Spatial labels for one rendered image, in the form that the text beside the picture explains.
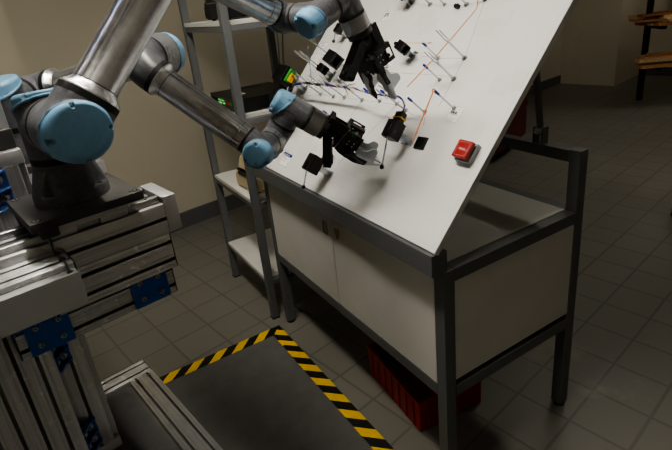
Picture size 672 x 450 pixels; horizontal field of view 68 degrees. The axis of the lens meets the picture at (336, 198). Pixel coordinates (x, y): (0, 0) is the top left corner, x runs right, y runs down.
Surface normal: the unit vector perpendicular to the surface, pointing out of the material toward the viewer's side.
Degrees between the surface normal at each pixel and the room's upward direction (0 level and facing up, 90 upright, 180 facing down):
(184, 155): 90
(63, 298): 90
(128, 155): 90
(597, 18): 90
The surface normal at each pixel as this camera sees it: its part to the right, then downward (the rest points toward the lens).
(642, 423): -0.10, -0.92
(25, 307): 0.67, 0.21
